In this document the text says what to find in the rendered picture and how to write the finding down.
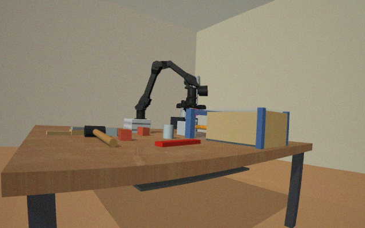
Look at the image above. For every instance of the red cube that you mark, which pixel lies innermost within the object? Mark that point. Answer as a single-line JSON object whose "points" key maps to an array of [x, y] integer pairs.
{"points": [[143, 131], [125, 134]]}

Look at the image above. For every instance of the red flat bar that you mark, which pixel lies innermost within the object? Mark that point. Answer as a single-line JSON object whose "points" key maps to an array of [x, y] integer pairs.
{"points": [[172, 143]]}

